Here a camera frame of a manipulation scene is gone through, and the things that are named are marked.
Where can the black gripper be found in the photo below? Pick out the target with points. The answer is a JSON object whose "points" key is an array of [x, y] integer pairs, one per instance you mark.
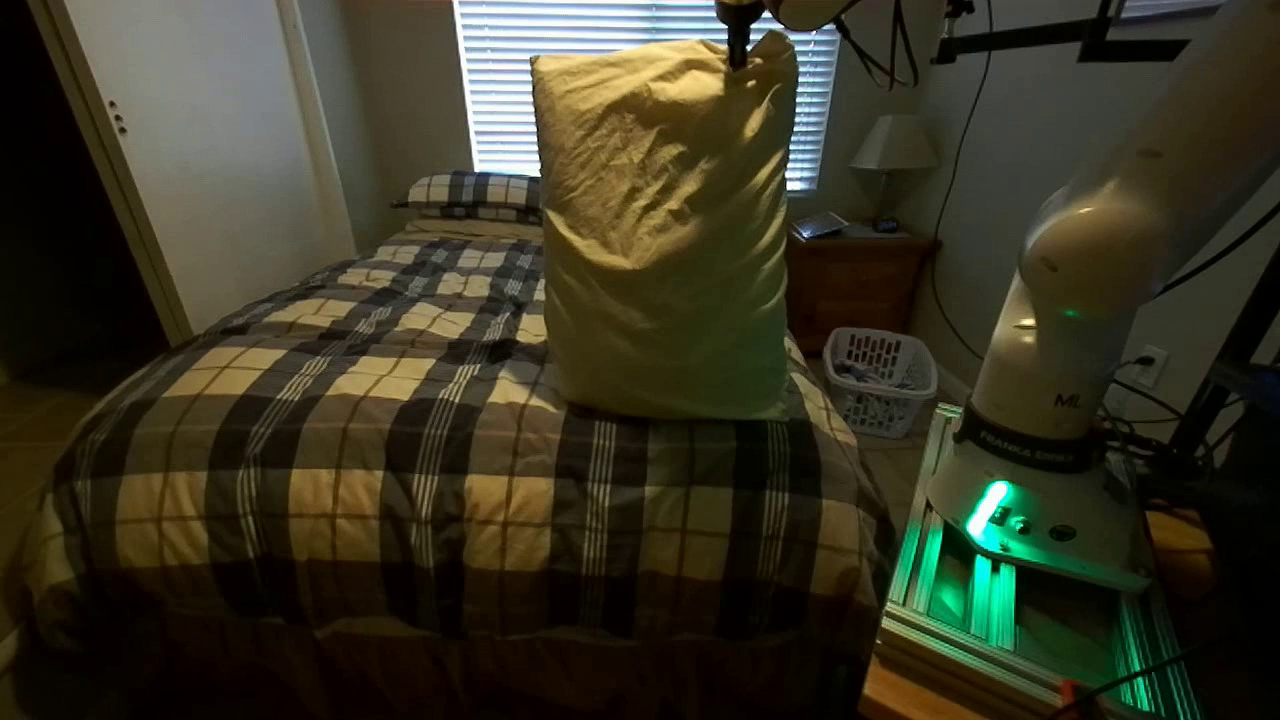
{"points": [[745, 4]]}

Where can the white pillow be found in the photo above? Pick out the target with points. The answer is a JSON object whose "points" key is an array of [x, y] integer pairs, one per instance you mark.
{"points": [[667, 241]]}

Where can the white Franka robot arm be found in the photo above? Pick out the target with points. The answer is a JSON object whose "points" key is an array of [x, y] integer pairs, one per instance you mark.
{"points": [[1107, 266]]}

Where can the plaid pillow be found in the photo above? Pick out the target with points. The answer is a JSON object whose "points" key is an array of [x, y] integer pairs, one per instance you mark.
{"points": [[474, 193]]}

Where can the white shade table lamp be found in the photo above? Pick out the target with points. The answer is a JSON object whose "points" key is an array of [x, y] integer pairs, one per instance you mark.
{"points": [[895, 155]]}

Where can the dark item on nightstand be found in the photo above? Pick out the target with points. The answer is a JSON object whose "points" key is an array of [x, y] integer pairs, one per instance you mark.
{"points": [[817, 228]]}

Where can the white window blinds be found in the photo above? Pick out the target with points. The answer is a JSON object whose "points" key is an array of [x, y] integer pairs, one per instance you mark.
{"points": [[521, 82]]}

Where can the brown wooden nightstand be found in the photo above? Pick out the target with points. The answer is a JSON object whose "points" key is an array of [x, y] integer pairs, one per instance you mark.
{"points": [[860, 287]]}

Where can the white plastic laundry basket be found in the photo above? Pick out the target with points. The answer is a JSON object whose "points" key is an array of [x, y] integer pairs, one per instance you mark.
{"points": [[883, 383]]}

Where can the plaid checkered comforter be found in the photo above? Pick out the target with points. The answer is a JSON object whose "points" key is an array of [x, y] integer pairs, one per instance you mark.
{"points": [[403, 440]]}

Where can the white closet door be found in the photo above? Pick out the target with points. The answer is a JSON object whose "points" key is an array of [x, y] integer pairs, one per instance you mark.
{"points": [[202, 145]]}

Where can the black equipment stand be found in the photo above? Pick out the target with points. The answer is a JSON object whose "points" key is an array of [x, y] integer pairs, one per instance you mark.
{"points": [[1240, 440]]}

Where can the brown wooden base board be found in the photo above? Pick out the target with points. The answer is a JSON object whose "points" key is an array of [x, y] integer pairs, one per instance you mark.
{"points": [[934, 692]]}

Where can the black overhead mount bracket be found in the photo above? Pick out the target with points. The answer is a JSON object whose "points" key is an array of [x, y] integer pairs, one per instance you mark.
{"points": [[1067, 42]]}

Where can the aluminium robot mount platform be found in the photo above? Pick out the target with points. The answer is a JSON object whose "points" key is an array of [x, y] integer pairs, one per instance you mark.
{"points": [[1025, 584]]}

